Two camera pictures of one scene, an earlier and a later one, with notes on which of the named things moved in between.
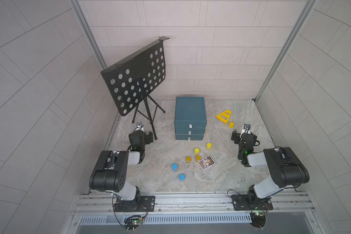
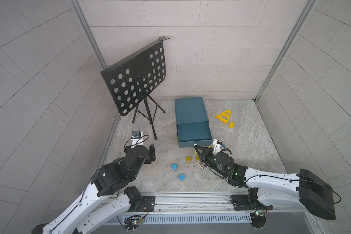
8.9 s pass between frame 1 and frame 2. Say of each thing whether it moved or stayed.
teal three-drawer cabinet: moved
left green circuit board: stayed
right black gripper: moved
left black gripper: moved
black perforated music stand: stayed
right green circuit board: stayed
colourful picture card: stayed
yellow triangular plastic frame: stayed
